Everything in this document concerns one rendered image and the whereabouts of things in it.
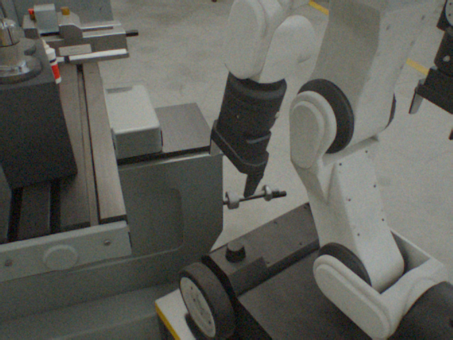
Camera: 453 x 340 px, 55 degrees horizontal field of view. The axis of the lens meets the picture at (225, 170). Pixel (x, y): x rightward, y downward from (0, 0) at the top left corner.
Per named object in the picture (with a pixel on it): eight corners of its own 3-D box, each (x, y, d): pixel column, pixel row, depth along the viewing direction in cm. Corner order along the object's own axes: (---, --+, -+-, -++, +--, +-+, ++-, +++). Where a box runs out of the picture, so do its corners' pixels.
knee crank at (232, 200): (282, 190, 149) (283, 176, 146) (288, 201, 144) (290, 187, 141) (220, 203, 144) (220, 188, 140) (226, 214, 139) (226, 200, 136)
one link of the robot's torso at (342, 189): (418, 282, 97) (405, 67, 82) (358, 328, 88) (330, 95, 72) (363, 258, 110) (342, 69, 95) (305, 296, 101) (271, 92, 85)
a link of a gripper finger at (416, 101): (418, 112, 99) (428, 88, 95) (408, 115, 97) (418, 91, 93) (412, 108, 100) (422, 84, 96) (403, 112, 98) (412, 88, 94)
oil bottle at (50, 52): (61, 77, 116) (51, 36, 110) (61, 83, 113) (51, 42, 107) (45, 79, 115) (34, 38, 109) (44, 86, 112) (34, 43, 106)
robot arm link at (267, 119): (282, 165, 73) (305, 110, 65) (237, 184, 69) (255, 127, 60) (239, 119, 79) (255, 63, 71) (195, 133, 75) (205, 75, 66)
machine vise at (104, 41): (122, 40, 139) (117, 5, 132) (130, 57, 127) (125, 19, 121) (3, 54, 129) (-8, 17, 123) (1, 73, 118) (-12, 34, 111)
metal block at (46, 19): (58, 25, 126) (53, 3, 122) (59, 31, 121) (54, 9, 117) (39, 26, 124) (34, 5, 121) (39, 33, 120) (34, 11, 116)
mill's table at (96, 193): (92, 30, 171) (88, 9, 166) (135, 256, 75) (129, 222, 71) (29, 36, 166) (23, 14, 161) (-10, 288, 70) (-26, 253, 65)
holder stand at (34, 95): (63, 120, 98) (40, 31, 86) (79, 173, 81) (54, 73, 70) (4, 131, 94) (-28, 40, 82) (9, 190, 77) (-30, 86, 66)
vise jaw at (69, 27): (79, 23, 130) (77, 10, 128) (83, 37, 121) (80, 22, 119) (58, 25, 129) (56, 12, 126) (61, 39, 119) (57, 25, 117)
